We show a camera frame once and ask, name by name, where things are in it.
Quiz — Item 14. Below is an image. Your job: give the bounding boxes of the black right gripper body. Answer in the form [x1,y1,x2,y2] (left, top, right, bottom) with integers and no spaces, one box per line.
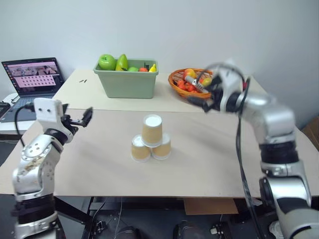
[210,73,223,111]

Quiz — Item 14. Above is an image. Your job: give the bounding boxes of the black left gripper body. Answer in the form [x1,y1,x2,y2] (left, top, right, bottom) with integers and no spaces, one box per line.
[60,113,85,134]

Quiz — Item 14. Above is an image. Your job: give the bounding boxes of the silver metal cylinder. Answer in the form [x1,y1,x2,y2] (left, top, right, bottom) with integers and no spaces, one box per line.
[185,76,211,94]

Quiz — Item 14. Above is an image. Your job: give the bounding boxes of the orange-red toy vegetables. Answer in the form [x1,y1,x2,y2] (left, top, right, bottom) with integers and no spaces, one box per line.
[176,79,200,94]

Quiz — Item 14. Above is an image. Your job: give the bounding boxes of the orange woven basket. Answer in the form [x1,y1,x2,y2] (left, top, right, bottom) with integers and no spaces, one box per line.
[168,68,215,102]

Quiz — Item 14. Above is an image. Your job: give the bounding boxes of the yellow-red toy peach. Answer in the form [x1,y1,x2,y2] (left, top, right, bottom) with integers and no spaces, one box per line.
[183,68,197,79]

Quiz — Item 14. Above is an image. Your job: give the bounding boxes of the open black laptop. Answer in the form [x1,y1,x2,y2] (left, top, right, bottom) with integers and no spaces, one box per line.
[1,57,66,123]

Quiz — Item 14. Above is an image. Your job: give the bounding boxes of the green plastic bin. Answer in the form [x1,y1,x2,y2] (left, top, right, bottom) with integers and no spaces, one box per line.
[93,59,160,99]

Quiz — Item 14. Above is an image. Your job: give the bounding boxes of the brown paper cup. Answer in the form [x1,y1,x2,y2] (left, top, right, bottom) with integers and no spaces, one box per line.
[131,134,152,163]
[152,133,172,160]
[142,114,163,148]

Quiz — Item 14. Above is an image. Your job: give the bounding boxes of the green toy apple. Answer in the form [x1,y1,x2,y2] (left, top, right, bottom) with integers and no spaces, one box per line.
[98,54,117,71]

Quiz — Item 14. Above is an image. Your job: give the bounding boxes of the black box device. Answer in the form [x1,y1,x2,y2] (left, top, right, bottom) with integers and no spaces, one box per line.
[0,102,12,123]

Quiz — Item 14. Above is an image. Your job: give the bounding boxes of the yellow-green toy mango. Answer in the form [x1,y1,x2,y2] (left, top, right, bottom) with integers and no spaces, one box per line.
[115,54,129,72]

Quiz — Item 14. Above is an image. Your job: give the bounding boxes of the brown cardboard sheet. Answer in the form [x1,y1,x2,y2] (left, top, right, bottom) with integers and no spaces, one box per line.
[183,198,239,215]

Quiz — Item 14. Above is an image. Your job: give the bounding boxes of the brown cardboard box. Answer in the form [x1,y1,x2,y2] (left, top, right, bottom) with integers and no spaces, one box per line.
[301,117,319,151]

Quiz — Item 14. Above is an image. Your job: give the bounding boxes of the dark rounded shape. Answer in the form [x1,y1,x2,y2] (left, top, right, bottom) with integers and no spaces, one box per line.
[116,225,141,239]
[173,220,200,239]

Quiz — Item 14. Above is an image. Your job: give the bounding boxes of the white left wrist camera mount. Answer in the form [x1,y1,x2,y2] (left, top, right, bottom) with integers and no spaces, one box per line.
[33,98,63,122]

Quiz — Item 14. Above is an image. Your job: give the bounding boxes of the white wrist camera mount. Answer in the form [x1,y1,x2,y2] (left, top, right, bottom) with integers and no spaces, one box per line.
[33,98,63,122]
[218,59,247,113]

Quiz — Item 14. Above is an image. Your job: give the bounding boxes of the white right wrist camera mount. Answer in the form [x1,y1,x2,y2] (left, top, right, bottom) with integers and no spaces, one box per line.
[218,59,247,113]

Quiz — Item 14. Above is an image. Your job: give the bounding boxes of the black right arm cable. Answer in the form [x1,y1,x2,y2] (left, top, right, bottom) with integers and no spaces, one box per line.
[205,61,266,239]

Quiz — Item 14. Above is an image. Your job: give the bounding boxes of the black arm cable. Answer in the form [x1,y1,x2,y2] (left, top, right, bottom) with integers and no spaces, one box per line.
[14,103,35,147]
[205,61,266,239]

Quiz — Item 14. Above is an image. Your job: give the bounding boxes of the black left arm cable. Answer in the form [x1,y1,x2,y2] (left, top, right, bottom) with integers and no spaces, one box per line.
[14,103,35,147]

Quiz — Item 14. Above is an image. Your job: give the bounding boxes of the black table frame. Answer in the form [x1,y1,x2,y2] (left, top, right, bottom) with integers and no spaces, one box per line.
[54,196,125,239]

